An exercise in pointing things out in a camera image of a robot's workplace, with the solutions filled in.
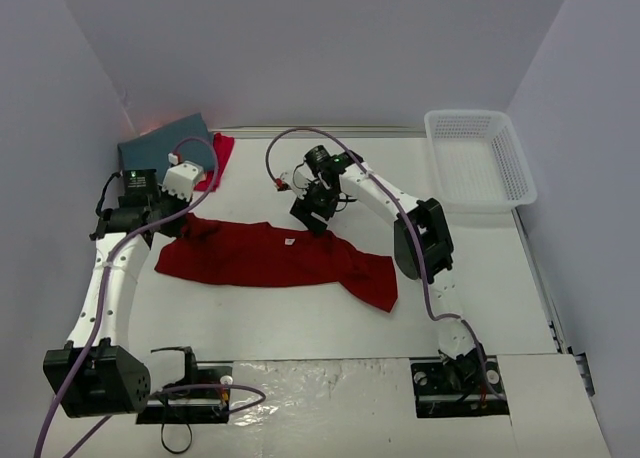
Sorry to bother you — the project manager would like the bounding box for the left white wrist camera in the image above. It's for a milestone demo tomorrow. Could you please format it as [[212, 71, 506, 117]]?
[[161, 161, 205, 202]]

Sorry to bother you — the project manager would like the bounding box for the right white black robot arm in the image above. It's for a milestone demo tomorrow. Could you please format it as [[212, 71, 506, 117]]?
[[276, 145, 485, 391]]

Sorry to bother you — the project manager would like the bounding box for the folded red t shirt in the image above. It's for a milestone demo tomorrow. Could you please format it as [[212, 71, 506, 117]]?
[[195, 132, 235, 192]]

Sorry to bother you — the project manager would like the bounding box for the thin black cable loop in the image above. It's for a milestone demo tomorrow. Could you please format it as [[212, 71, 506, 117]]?
[[159, 417, 194, 455]]

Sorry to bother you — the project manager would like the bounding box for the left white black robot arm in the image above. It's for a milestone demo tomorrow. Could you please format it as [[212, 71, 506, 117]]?
[[43, 161, 205, 418]]

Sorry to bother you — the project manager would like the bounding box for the folded teal t shirt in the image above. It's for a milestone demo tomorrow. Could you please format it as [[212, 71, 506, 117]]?
[[118, 113, 213, 182]]

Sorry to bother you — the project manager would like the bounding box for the white plastic basket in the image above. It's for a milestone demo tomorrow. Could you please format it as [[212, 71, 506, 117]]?
[[424, 110, 538, 213]]

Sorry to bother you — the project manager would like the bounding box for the red t shirt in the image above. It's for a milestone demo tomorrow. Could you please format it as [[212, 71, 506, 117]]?
[[195, 132, 235, 192], [154, 214, 399, 313]]

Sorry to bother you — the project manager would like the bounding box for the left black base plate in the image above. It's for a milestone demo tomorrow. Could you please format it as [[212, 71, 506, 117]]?
[[135, 362, 233, 425]]

